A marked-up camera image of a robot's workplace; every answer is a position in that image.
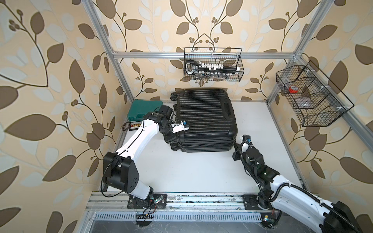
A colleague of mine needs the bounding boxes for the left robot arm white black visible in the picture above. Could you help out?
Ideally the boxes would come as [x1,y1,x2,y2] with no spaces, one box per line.
[100,105,189,200]

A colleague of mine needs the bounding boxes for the red object in basket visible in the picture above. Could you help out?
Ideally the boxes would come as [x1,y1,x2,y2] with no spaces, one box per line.
[288,85,299,94]

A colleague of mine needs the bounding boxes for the black hard-shell suitcase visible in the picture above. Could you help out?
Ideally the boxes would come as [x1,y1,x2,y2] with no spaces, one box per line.
[170,88,238,152]

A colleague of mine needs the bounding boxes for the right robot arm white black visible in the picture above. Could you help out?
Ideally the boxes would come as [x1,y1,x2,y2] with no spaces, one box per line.
[233,140,362,233]

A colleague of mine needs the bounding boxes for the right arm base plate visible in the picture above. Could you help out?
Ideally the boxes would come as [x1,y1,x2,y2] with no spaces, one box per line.
[242,194,277,211]

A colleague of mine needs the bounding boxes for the right wire basket black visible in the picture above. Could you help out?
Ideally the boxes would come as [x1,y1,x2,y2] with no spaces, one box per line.
[276,60,355,127]

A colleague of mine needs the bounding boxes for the socket wrench set in basket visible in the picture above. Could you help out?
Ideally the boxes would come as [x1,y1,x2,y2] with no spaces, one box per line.
[184,60,241,77]

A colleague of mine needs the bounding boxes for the aluminium frame rail front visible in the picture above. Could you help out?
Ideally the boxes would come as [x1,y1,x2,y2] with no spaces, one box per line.
[85,191,327,213]

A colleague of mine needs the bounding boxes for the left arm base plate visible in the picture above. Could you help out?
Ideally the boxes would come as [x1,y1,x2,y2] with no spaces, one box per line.
[127,193,168,210]

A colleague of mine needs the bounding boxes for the green plastic tool case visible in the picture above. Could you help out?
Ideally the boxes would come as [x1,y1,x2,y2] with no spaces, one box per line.
[127,100,163,122]

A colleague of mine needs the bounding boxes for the small box of brass bits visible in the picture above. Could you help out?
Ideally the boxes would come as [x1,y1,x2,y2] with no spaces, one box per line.
[129,121,143,131]

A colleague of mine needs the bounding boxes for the back wire basket black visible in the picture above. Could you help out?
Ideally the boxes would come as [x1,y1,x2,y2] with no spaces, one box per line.
[183,47,244,82]

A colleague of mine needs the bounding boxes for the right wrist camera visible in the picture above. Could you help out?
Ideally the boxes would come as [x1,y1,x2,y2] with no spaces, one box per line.
[242,135,253,147]

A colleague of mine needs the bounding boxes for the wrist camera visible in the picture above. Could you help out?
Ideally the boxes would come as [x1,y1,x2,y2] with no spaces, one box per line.
[171,121,189,134]
[242,135,253,147]

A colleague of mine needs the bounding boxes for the clear plastic bag in basket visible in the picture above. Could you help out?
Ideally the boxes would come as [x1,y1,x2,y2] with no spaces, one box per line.
[295,97,314,109]

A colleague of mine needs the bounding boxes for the wire basket black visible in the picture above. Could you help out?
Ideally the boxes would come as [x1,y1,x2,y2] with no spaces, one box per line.
[183,47,244,82]
[276,60,355,127]

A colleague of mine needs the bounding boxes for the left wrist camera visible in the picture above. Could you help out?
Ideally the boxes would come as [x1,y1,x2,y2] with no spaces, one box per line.
[171,121,189,134]

